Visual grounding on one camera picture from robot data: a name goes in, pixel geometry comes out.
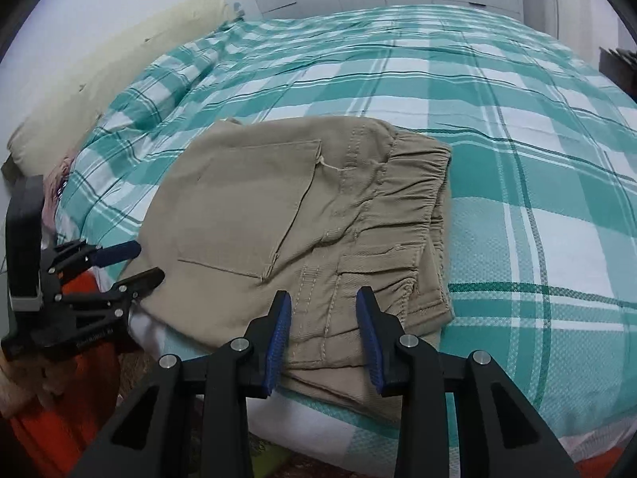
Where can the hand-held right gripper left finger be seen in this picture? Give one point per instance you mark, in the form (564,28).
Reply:
(277,343)

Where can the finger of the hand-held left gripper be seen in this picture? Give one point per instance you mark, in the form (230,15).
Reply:
(117,251)
(142,281)

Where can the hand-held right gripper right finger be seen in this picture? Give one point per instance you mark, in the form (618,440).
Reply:
(371,343)

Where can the khaki pants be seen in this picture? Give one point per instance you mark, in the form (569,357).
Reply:
(249,199)

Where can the person's left hand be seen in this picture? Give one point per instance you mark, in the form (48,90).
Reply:
(35,383)

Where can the pink cloth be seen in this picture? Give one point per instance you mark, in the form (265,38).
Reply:
(57,184)

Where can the person's orange clothing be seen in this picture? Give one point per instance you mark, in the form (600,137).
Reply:
(50,438)

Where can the cream pillow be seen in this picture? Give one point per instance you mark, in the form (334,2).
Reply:
(124,59)

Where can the green white plaid blanket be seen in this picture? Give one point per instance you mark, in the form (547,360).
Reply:
(497,159)

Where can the dark cloth pile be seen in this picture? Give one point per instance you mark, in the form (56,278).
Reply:
(619,67)

